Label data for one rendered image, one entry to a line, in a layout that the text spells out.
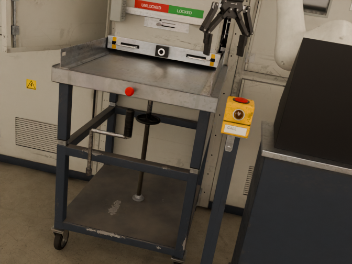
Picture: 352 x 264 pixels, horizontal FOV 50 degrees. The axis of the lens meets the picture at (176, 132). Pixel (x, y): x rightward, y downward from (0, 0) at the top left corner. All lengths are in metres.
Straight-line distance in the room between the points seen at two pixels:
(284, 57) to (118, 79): 0.61
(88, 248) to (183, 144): 0.75
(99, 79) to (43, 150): 1.10
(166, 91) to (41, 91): 1.11
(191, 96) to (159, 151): 0.89
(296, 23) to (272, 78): 0.54
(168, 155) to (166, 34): 0.72
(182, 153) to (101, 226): 0.68
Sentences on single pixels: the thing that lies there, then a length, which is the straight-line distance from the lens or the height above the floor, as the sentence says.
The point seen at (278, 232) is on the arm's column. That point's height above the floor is 0.47.
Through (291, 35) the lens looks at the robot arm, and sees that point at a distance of 1.48.
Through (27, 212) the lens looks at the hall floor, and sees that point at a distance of 2.12.
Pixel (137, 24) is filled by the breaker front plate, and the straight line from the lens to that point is 1.82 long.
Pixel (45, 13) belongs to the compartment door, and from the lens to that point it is 1.80.
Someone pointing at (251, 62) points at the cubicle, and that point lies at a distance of 1.95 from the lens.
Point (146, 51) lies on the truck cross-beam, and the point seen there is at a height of 0.88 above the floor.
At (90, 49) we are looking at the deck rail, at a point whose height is 0.88.
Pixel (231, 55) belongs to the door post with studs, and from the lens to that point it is 1.97.
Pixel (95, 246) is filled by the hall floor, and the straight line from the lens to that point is 1.88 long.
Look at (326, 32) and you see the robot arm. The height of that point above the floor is 1.11.
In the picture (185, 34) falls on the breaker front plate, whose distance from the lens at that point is 1.78.
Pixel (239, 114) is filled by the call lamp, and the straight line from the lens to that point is 1.07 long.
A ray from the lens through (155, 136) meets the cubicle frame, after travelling 2.13.
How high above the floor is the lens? 1.17
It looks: 21 degrees down
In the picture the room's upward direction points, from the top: 9 degrees clockwise
